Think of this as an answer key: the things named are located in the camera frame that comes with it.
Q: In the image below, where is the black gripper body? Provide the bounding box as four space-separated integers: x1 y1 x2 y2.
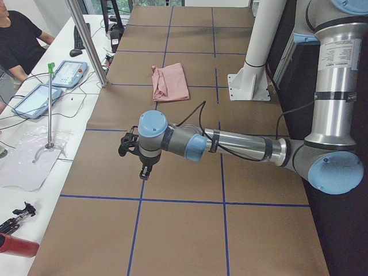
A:
139 154 161 168

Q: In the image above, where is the far blue teach pendant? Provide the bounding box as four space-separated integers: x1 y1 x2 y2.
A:
52 60 88 89

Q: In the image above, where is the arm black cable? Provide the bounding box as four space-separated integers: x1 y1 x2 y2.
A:
175 99 317 162

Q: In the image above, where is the clear plastic bag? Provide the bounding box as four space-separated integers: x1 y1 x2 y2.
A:
1 126 72 191

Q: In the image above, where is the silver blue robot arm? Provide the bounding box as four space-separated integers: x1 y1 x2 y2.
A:
133 1 367 194

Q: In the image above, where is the near blue teach pendant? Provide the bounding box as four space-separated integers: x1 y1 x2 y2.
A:
11 84 49 120

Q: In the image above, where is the metal reacher grabber stick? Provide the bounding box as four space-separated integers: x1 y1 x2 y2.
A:
32 62 64 164

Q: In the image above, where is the black keyboard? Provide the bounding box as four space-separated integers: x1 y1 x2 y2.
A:
74 26 85 50

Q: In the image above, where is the aluminium frame post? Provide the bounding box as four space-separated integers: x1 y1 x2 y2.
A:
65 0 108 87

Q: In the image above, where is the red cylinder bottle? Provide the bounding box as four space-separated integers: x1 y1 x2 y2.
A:
1 233 40 258

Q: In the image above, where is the pink Snoopy t-shirt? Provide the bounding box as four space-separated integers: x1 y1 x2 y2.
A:
151 63 190 102

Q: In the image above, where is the black folded mini tripod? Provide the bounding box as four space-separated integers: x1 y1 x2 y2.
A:
1 202 36 235

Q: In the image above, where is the blue teach pendant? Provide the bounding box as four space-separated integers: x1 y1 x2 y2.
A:
11 84 49 120
52 60 88 89

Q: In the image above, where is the black computer mouse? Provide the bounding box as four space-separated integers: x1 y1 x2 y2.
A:
69 49 83 58

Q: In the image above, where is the person in black shirt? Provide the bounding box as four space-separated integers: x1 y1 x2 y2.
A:
0 0 56 84

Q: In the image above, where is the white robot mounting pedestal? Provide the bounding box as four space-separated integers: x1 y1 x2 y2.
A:
228 1 271 101

